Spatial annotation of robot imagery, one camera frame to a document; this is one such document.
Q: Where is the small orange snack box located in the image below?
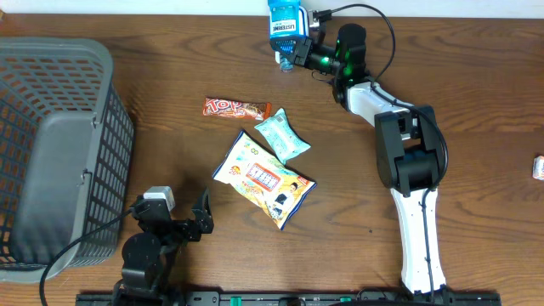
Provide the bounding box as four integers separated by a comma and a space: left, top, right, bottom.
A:
532, 156, 544, 181

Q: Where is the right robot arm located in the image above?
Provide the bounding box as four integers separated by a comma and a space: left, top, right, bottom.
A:
269, 19, 447, 299

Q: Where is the white barcode scanner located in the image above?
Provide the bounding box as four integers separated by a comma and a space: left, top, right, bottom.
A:
269, 1, 309, 40

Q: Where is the grey plastic basket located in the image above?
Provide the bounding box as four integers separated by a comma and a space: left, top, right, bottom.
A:
1, 37, 134, 283

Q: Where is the red Top chocolate bar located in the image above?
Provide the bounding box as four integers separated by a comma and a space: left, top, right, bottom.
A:
202, 98, 272, 121

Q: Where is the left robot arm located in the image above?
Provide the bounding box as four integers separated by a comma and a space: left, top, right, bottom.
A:
111, 186, 214, 306

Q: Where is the light teal wipes pack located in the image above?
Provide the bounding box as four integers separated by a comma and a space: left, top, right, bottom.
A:
255, 108, 311, 164

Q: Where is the teal mouthwash bottle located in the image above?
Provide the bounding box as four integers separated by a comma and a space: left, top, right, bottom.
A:
268, 0, 302, 72

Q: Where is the yellow chips bag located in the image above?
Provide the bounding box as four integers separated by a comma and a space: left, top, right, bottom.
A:
212, 130, 317, 230

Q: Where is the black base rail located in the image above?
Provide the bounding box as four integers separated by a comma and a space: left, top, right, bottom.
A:
75, 288, 502, 306

